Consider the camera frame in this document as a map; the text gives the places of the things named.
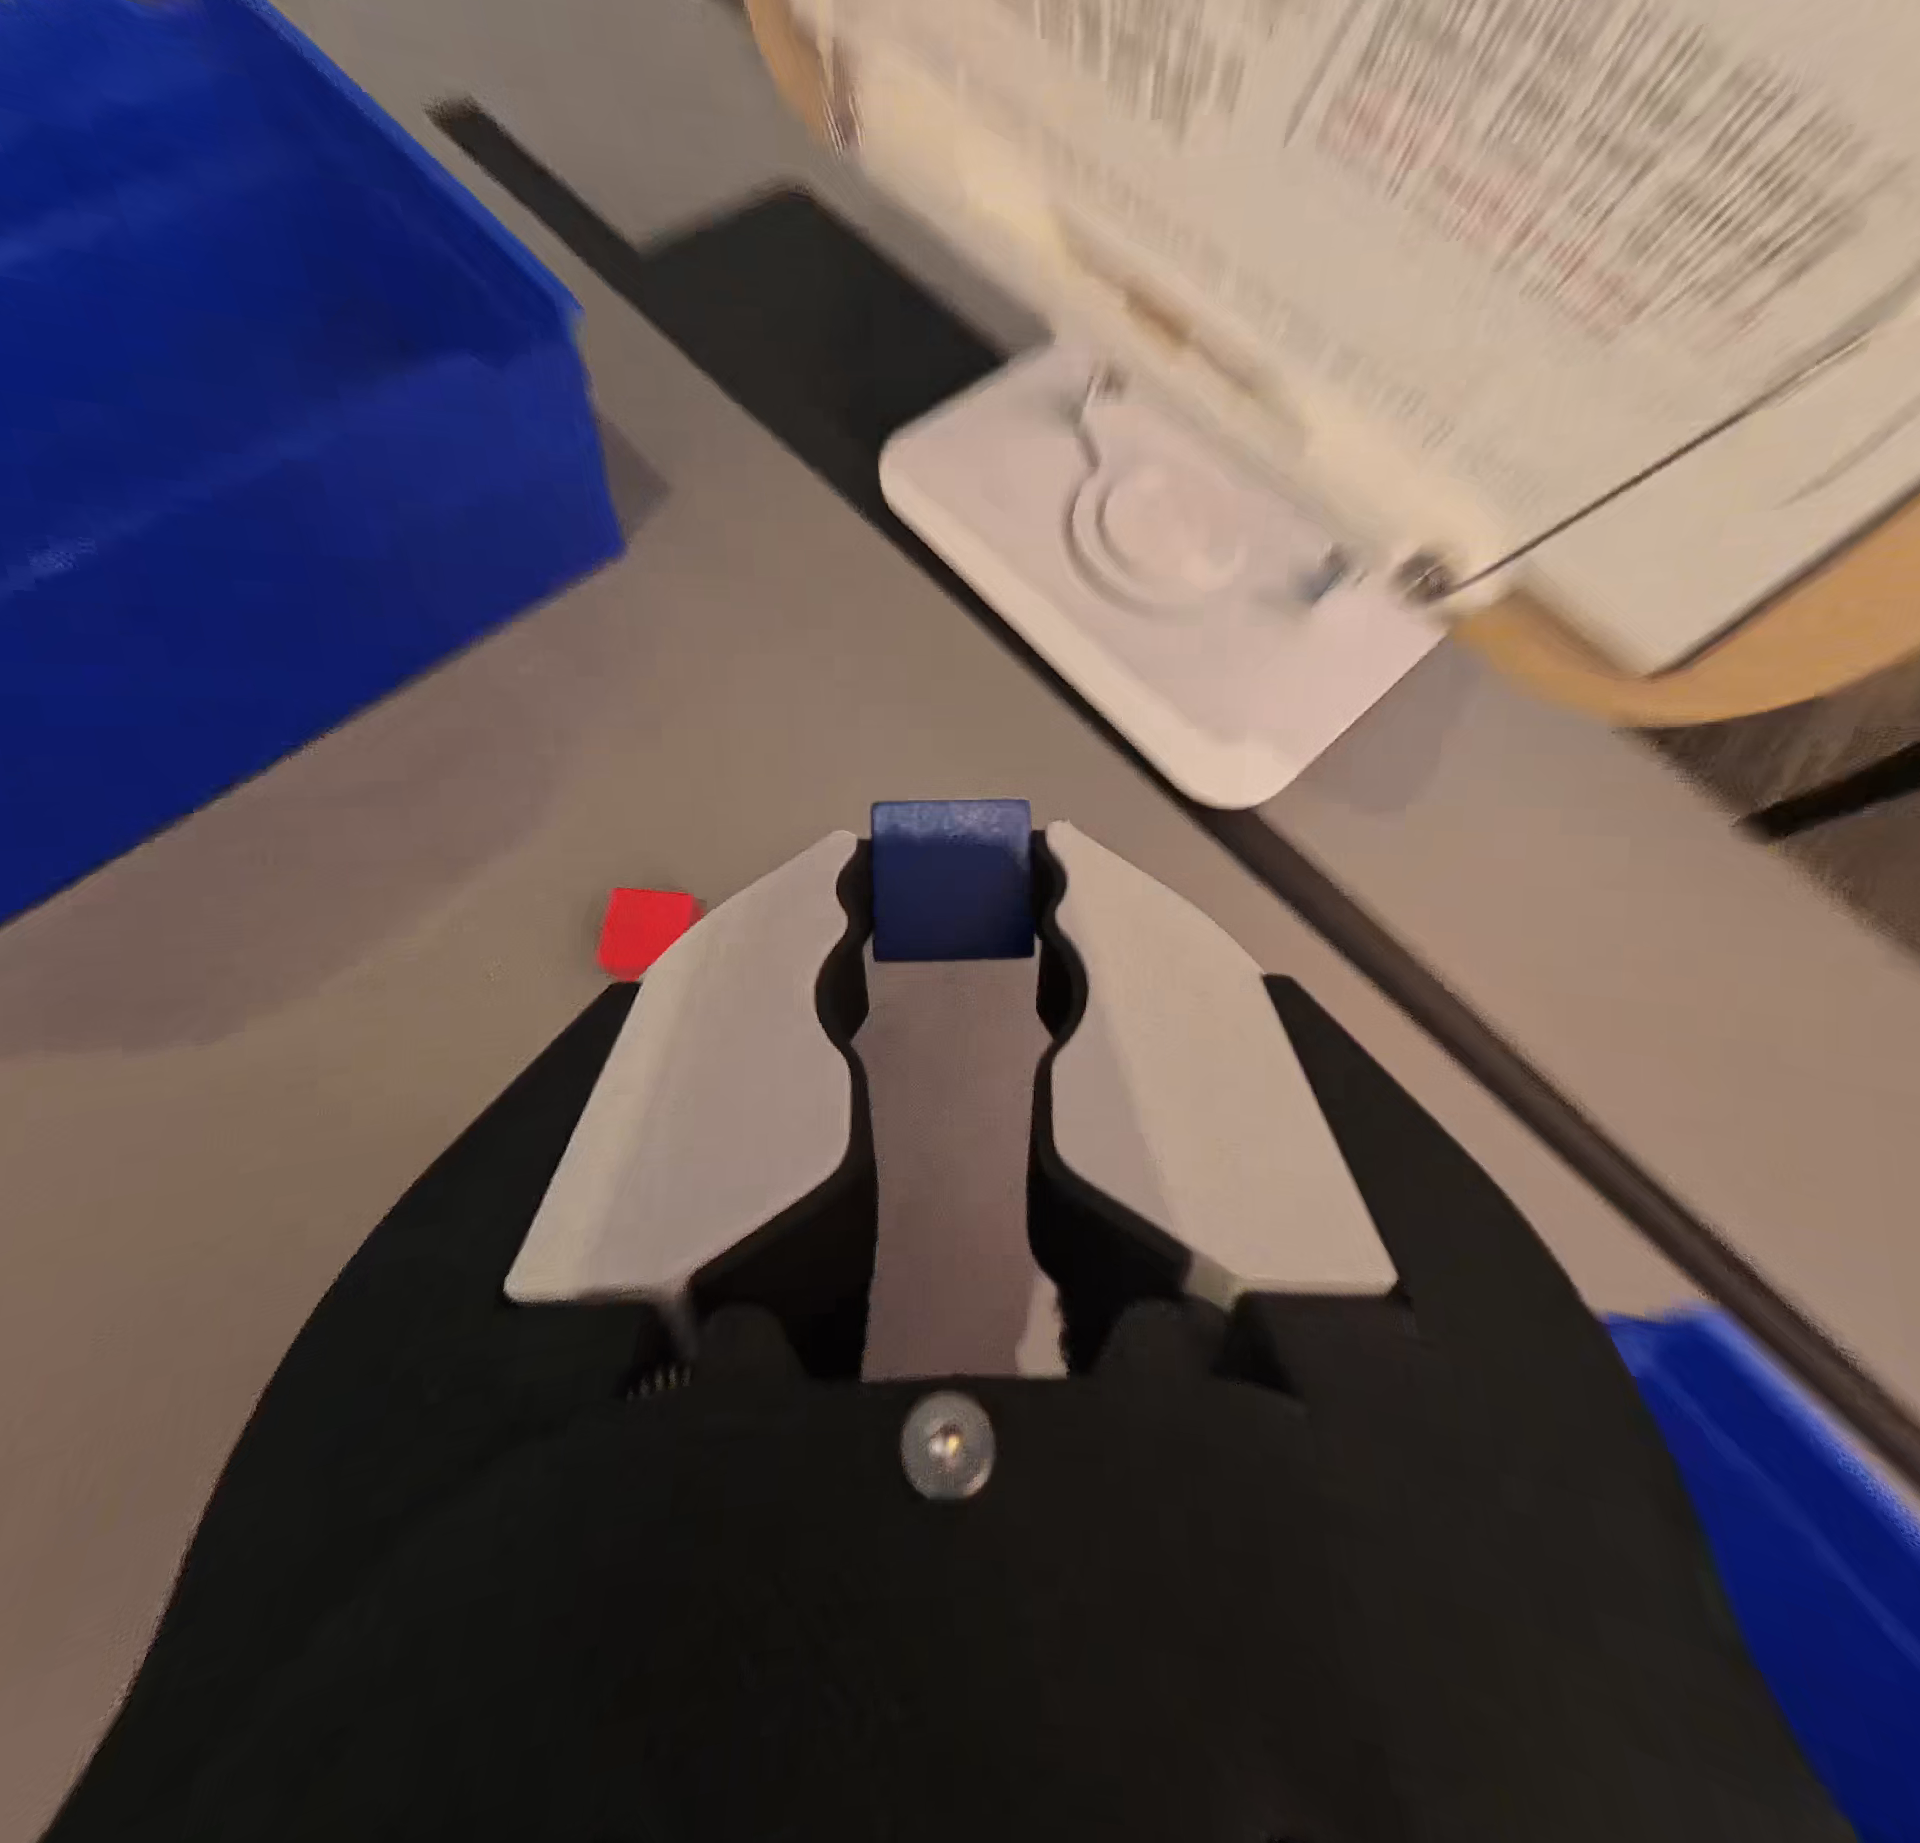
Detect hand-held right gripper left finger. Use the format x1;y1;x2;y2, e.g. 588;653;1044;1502
502;827;879;1312

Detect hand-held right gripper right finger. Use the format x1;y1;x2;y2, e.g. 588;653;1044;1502
1034;819;1404;1305

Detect red wooden cube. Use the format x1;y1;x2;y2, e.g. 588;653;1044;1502
597;887;706;981

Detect blue wooden cube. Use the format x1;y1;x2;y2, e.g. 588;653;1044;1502
867;799;1040;965

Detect blue plastic bin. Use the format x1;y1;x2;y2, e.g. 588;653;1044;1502
0;0;631;927
1602;1305;1920;1843

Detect printed instruction sheet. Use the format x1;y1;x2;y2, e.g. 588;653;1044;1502
781;0;1920;675

